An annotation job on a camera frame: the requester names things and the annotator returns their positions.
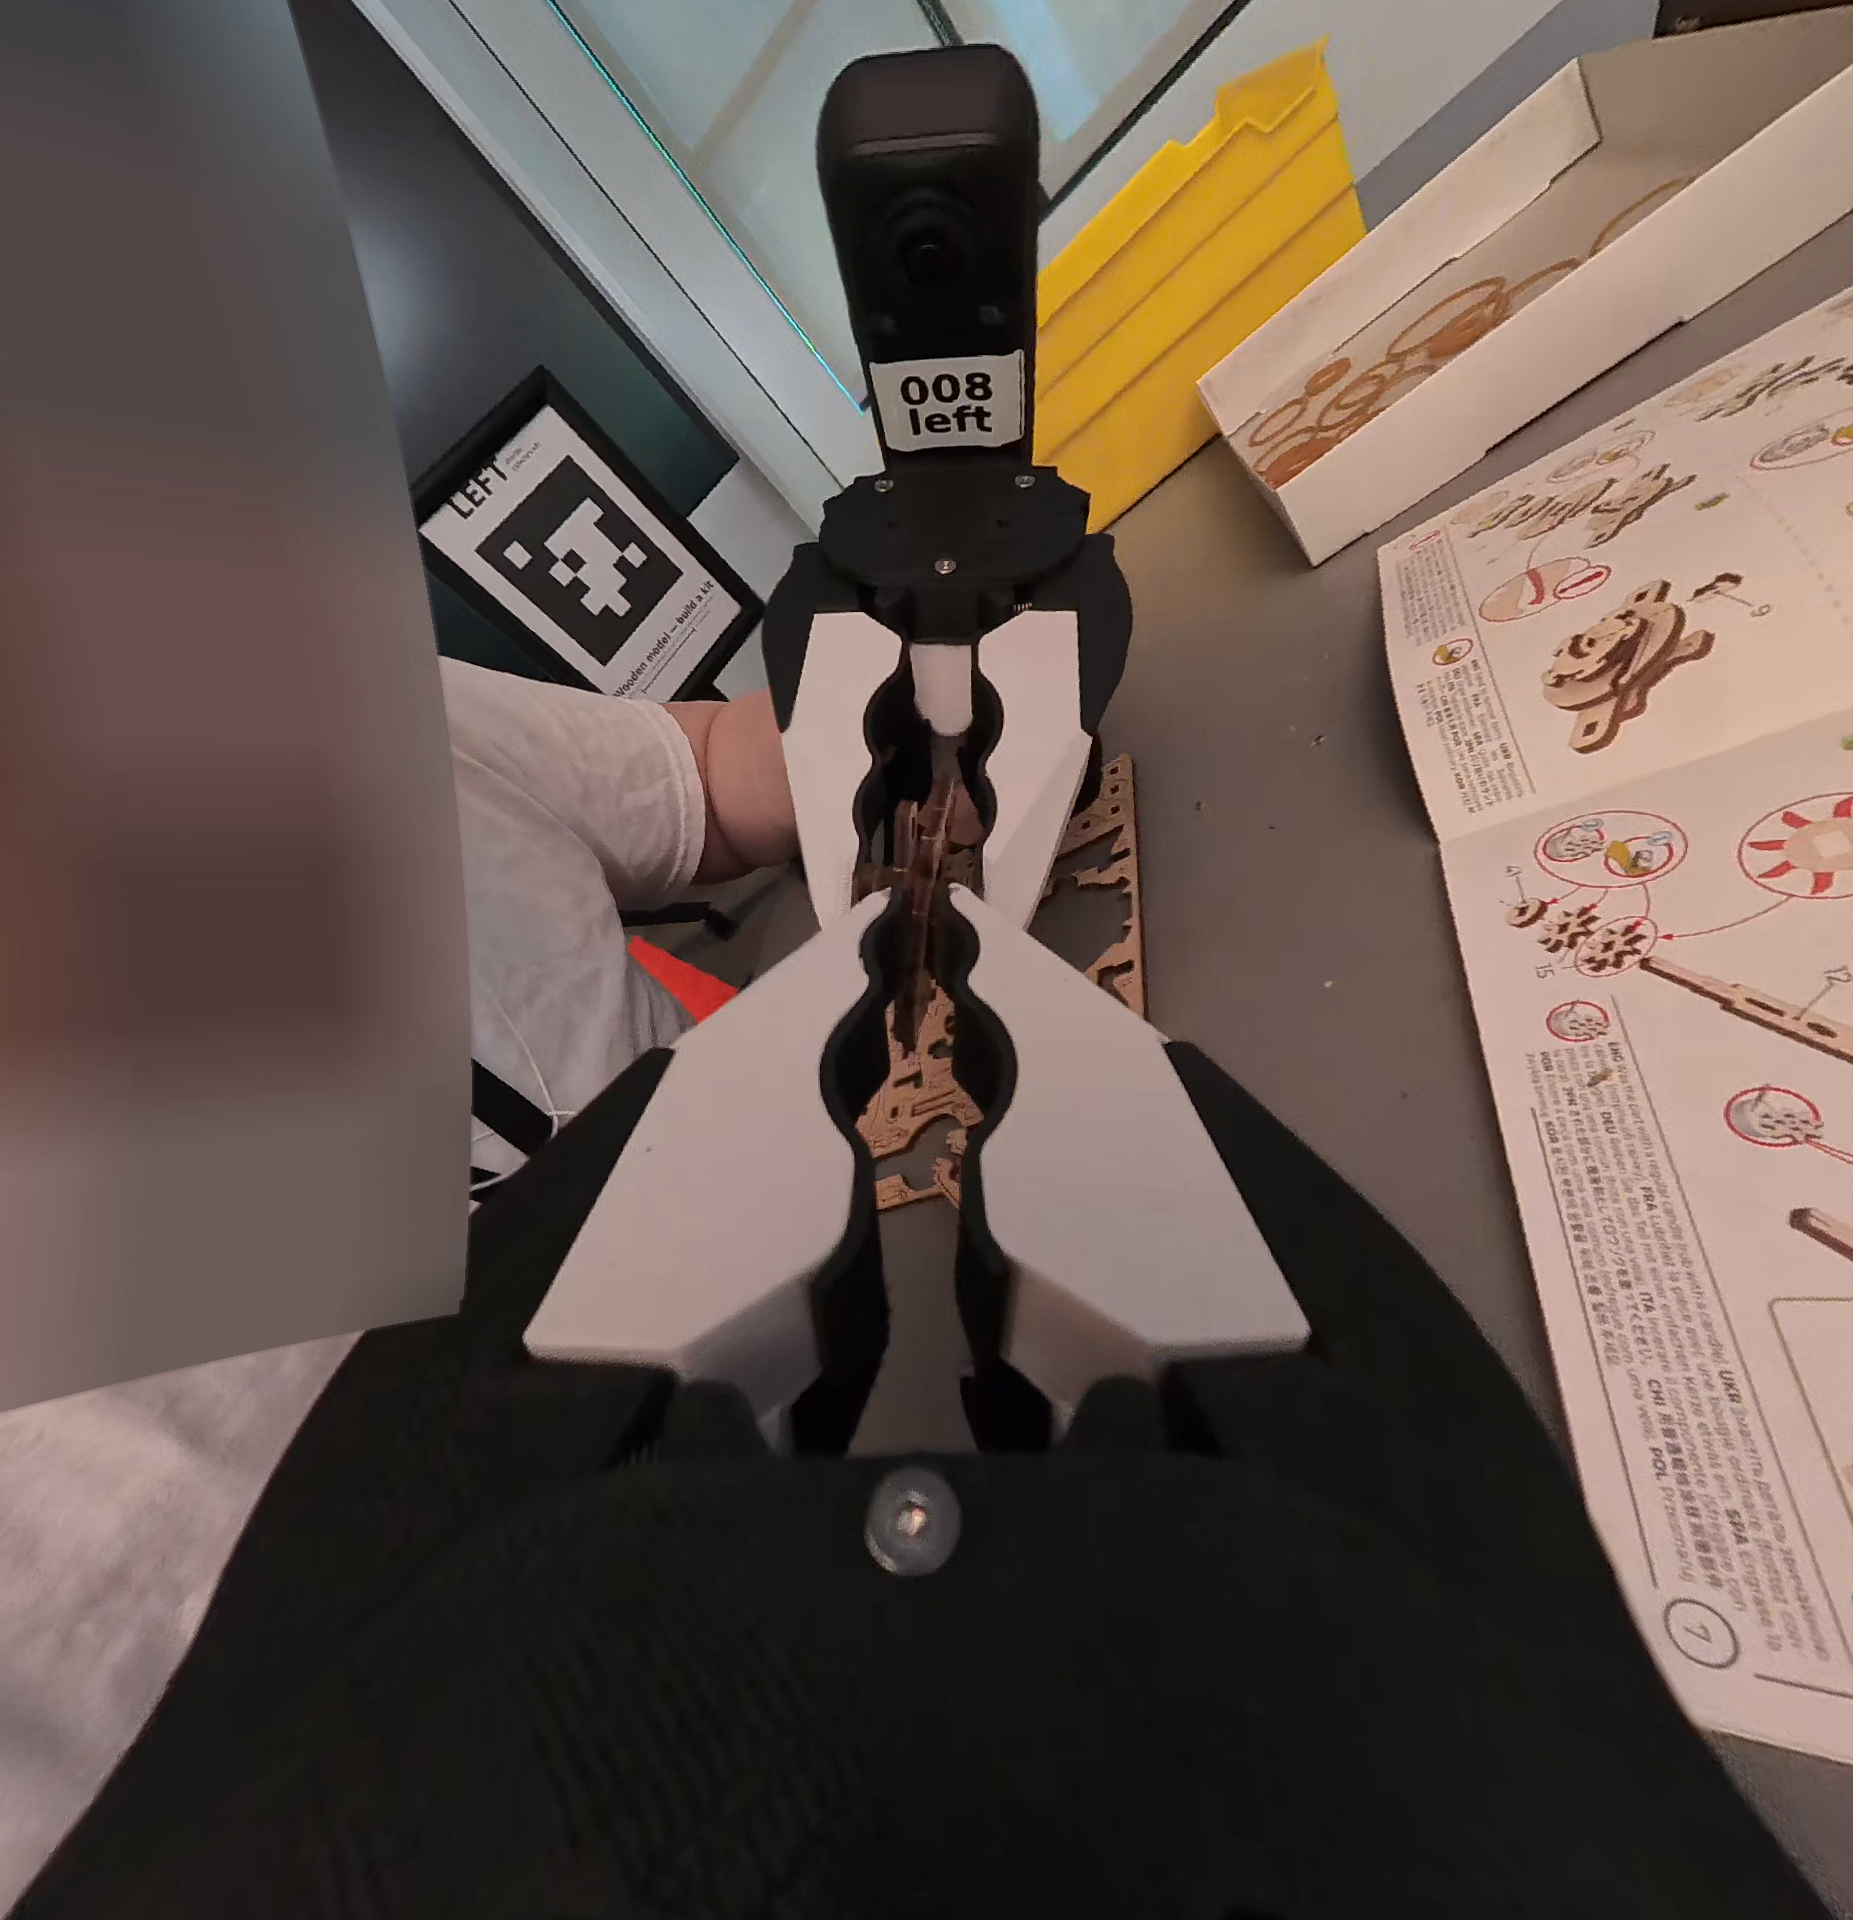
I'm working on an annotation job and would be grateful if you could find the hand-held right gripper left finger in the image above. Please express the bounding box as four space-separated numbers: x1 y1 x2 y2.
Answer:
525 889 908 1455

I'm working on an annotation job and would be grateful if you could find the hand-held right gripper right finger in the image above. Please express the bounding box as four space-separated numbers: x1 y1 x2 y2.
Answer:
948 885 1310 1455

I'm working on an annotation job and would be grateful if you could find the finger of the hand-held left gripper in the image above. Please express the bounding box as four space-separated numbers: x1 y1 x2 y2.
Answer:
775 612 927 921
955 612 1111 932

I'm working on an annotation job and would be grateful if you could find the small wooden model part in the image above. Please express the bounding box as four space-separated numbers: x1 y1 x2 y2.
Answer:
859 773 970 1053

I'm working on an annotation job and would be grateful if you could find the person's left forearm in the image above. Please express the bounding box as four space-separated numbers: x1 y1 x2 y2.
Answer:
438 653 805 899

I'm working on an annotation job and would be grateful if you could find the laser-cut plywood sheet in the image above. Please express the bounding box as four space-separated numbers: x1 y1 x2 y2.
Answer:
859 750 1153 1208

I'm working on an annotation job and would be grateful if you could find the red plastic piece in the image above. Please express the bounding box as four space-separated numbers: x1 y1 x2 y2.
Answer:
628 934 752 1026

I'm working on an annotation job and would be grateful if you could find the yellow plastic bin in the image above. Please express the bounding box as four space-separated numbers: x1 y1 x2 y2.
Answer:
1030 39 1370 520

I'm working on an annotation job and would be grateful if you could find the black framed marker sign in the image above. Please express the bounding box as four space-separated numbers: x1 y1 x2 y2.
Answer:
411 363 765 705

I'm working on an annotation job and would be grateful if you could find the white cardboard box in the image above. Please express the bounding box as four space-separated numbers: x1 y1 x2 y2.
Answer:
1195 0 1853 569

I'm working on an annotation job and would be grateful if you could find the paper instruction booklet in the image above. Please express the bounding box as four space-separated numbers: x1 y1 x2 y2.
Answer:
1376 277 1853 1779

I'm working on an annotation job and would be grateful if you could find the plywood sheet with ring cutouts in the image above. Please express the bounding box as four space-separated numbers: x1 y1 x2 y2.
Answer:
1250 179 1706 488

